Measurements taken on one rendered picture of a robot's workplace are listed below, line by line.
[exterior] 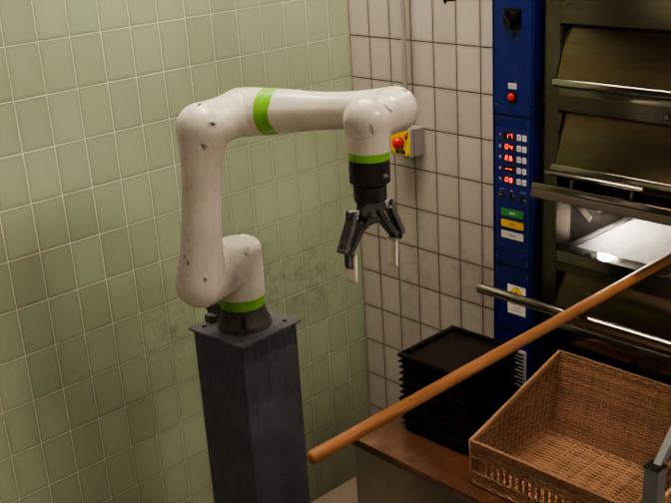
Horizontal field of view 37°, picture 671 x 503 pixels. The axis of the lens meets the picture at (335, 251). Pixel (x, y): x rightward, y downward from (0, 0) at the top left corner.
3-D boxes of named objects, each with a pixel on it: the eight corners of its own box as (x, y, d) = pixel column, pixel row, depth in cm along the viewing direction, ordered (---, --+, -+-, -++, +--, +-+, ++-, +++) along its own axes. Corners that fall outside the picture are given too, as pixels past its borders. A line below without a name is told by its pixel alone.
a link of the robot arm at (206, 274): (165, 307, 255) (162, 104, 234) (203, 284, 269) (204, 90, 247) (207, 321, 250) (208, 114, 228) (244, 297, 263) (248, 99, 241)
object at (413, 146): (403, 150, 357) (402, 122, 354) (424, 154, 350) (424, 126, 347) (389, 154, 353) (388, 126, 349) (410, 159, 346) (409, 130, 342)
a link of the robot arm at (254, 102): (210, 142, 251) (202, 94, 248) (239, 130, 262) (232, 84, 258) (270, 142, 242) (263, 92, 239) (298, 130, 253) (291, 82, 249)
